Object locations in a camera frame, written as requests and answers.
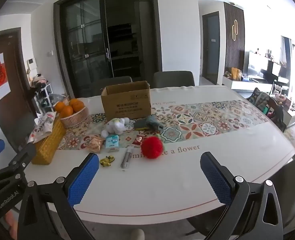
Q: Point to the orange paper bag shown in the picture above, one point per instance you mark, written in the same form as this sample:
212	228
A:
235	73

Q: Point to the gold wall lamp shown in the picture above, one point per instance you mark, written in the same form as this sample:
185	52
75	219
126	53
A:
235	30

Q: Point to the dark slatted wall panel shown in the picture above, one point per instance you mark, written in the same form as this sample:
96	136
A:
238	50

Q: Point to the person's left hand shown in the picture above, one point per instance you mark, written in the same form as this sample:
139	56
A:
10	223

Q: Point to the pile of oranges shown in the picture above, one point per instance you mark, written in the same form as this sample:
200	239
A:
67	108

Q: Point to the brown wooden door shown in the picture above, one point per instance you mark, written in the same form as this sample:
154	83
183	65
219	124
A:
15	110

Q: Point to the white plastic fruit basket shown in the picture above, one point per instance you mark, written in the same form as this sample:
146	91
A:
76	118

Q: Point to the silver pen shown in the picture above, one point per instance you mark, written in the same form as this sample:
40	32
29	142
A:
126	158

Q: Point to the white shoe rack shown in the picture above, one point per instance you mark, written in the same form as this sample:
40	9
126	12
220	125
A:
43	97

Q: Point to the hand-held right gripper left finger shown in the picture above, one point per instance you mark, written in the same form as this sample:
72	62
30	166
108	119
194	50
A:
83	180

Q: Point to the red pompom ball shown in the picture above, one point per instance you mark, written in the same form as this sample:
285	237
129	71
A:
152	148

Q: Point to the dark narrow door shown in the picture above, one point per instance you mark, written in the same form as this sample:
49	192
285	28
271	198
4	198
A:
210	47

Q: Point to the yellow woven basket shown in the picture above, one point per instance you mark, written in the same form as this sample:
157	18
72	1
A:
48	145

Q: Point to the small blue white carton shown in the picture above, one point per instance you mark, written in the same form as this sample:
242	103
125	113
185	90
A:
112	143

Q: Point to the small yellow green toy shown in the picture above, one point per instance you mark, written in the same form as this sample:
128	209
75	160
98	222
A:
107	161

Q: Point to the brown cardboard box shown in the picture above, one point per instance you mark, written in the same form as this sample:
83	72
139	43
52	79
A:
127	105

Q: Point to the white television console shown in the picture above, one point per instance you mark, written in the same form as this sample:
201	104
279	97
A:
247	83

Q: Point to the grey dining chair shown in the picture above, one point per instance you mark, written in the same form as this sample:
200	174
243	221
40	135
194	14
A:
173	80
287	180
112	85

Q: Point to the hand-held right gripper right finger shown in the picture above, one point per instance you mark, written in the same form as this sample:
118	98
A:
216	180

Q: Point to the dark green knitted toy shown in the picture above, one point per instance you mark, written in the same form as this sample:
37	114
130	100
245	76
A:
151	121

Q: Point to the golden snack packet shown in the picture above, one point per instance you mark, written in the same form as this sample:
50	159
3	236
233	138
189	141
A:
96	143

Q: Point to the flat screen television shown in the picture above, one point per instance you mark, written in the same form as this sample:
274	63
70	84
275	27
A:
256	65

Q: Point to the white plush toy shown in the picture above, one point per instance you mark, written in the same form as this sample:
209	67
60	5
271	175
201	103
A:
116	126

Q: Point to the white patterned tablecloth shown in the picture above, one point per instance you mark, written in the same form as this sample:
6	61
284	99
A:
162	192

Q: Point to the small red wrapper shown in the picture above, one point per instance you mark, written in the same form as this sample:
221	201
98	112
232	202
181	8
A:
138	140

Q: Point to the strawberry print snack packet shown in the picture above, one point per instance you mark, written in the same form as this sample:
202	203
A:
42	126

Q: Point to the white wall intercom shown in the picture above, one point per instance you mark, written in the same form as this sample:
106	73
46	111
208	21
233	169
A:
32	63

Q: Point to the patterned cushion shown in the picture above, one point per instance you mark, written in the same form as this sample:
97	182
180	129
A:
258	99

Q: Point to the dark glass sliding doors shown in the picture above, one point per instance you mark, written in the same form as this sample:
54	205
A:
107	35

